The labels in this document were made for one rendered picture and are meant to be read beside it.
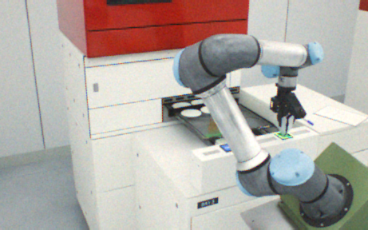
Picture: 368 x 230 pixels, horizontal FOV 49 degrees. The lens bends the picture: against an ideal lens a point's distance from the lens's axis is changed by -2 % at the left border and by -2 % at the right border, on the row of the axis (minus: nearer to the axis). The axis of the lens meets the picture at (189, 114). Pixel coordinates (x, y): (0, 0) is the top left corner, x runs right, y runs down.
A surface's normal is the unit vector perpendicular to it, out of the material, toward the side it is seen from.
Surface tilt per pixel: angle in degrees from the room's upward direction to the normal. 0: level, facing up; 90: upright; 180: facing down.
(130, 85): 90
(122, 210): 90
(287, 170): 40
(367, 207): 90
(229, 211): 90
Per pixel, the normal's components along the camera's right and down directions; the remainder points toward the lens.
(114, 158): 0.44, 0.35
